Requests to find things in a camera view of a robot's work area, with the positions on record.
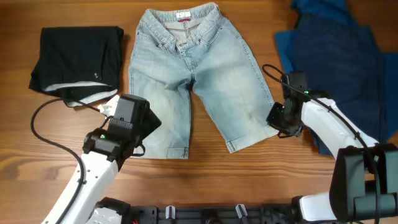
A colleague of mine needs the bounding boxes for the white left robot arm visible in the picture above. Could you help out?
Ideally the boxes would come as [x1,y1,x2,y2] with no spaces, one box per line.
[44,95,161,223]

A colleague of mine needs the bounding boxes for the folded black shorts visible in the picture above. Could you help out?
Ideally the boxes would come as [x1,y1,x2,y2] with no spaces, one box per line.
[29,26,124,107]

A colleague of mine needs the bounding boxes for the light blue denim shorts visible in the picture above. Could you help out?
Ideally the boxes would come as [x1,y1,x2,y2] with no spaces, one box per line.
[128,2,277,159]

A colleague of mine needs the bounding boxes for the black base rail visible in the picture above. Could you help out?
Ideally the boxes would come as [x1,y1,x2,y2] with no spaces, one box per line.
[125,204,296,224]

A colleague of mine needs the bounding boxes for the blue garment pile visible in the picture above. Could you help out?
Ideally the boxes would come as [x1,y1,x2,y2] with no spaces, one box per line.
[275,0,397,144]

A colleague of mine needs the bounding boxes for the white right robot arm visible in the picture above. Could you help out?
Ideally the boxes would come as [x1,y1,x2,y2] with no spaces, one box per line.
[267,73,397,223]

